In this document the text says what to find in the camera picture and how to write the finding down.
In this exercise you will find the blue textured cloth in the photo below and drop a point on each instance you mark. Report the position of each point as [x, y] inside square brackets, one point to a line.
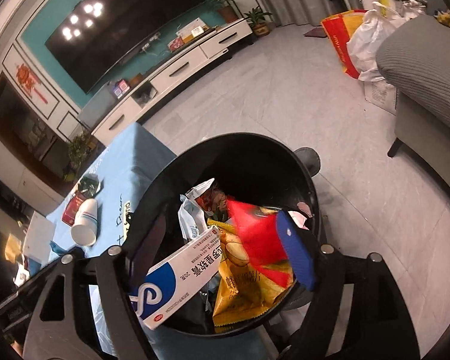
[57, 250]

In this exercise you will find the grey sofa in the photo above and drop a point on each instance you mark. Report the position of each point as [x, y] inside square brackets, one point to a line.
[415, 60]

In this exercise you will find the white plastic bag on floor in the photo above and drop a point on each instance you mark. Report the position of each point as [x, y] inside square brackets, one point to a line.
[378, 24]

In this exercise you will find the black television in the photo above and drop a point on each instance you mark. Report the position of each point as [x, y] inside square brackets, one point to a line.
[98, 34]

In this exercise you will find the white blue paper cup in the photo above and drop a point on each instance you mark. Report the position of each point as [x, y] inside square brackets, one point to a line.
[84, 229]

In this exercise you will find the blue floral tablecloth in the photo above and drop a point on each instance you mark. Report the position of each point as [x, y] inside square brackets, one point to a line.
[126, 168]

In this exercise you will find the green red snack wrapper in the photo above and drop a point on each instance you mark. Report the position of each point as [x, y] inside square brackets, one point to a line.
[211, 199]

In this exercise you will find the translucent storage box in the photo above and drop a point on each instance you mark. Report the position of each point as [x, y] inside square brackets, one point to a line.
[101, 103]

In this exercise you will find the yellow chip bag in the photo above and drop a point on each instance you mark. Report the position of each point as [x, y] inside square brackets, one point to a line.
[243, 294]

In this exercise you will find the clear blister packaging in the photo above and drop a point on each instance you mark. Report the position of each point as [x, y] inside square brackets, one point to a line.
[191, 219]

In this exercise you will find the red cigarette carton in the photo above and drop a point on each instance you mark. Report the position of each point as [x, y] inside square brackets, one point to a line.
[71, 209]

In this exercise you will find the white tv cabinet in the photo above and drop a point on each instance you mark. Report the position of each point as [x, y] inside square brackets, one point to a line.
[194, 57]

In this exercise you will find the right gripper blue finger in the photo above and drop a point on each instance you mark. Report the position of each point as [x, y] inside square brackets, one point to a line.
[299, 256]

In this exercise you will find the red yellow shopping bag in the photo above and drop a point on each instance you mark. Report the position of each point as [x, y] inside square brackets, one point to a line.
[339, 29]

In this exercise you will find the potted plant by cabinet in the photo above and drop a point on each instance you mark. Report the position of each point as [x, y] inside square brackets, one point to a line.
[225, 9]

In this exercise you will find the plant stand with greenery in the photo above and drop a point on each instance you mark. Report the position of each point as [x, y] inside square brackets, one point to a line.
[80, 150]

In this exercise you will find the black trash bin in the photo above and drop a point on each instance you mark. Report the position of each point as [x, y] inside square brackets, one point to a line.
[248, 168]

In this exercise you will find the red snack bag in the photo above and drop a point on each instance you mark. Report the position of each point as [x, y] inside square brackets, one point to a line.
[256, 227]

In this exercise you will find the white blue medicine box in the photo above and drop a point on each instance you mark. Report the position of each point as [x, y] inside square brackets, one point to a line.
[175, 280]

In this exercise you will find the pink plastic bag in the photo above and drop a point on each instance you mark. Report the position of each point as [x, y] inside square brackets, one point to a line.
[302, 216]

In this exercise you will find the potted plant on floor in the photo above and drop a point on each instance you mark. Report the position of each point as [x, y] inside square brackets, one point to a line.
[256, 18]

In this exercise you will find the dark green foil bag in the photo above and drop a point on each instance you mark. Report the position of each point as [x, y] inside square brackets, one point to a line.
[89, 185]

